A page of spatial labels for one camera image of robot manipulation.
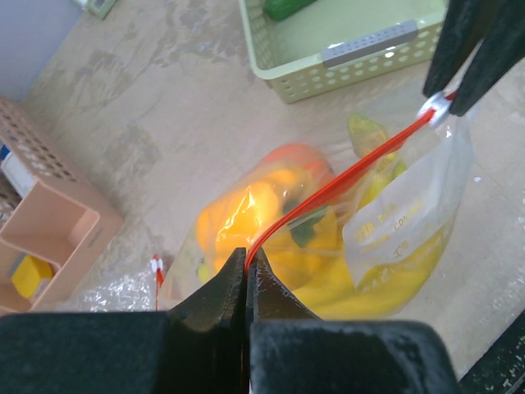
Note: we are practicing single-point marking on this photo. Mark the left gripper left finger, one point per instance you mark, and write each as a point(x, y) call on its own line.
point(196, 347)

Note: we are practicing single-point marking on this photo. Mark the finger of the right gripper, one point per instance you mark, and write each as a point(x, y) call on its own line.
point(466, 23)
point(500, 50)

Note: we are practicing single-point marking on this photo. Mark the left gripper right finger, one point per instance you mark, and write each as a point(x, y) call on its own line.
point(292, 350)

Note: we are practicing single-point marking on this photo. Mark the clear orange-zip bag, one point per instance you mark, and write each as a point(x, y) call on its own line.
point(136, 291)
point(383, 128)

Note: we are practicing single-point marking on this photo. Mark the orange bell pepper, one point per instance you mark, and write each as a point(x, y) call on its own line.
point(281, 180)

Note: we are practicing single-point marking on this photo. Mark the yellow banana bunch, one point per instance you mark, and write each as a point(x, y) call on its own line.
point(399, 222)

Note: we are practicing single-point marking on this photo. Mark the green plastic basket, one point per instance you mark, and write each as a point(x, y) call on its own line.
point(331, 44)

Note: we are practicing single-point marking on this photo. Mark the yellow small box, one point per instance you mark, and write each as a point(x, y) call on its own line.
point(30, 276)

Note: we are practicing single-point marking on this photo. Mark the pink desk file organizer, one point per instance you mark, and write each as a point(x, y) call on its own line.
point(64, 219)

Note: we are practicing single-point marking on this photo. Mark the green cucumber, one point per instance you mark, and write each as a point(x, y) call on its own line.
point(278, 10)

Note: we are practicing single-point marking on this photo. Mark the white blue packet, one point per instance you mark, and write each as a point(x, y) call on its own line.
point(16, 172)

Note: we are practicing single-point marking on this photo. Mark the small green white box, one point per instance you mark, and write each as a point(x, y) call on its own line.
point(99, 8)

